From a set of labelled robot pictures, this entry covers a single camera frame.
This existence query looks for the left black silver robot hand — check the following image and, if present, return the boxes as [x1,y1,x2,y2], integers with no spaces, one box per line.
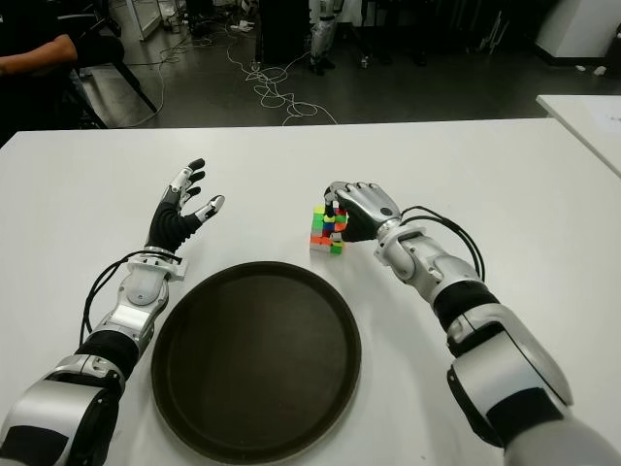
[147,157,226,254]

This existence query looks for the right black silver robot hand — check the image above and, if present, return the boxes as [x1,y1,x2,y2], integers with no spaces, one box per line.
[323,181,403,244]

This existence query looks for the multicoloured Rubik's cube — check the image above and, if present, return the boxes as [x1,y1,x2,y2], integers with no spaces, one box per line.
[309,204,351,256]

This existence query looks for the bystander bare forearm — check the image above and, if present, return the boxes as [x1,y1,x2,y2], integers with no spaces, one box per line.
[0,34,79,75]

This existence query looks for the dark brown round plate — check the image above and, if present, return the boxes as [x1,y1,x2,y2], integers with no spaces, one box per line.
[150,261,363,466]

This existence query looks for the white humanoid robot legs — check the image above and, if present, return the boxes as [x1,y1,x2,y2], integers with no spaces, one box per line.
[309,0,341,75]

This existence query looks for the black chair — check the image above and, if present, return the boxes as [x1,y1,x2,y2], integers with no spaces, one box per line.
[72,18,159,130]

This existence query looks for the black cabinet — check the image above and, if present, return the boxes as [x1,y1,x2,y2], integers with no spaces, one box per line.
[260,0,314,67]

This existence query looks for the white cabinet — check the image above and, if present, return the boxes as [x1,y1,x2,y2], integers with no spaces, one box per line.
[107,0,169,43]

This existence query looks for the grey folded stand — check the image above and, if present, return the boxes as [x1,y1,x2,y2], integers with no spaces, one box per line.
[477,9,508,54]

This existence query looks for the white side table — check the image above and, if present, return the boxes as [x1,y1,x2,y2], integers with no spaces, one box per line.
[536,94,621,179]

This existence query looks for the seated person black clothing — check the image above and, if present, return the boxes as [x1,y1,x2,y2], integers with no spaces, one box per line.
[0,0,82,142]

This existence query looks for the white machine base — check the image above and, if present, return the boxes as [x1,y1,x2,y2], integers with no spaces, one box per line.
[535,0,621,67]

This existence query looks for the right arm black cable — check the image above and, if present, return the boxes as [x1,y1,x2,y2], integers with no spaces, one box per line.
[401,206,486,283]

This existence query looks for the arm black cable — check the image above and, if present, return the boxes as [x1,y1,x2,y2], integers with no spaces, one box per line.
[78,250,185,341]
[401,206,486,283]

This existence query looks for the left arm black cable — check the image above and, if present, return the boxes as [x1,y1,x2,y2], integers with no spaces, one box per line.
[78,250,185,341]

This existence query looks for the white tangled floor cable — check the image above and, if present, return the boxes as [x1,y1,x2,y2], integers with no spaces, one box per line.
[225,38,341,127]

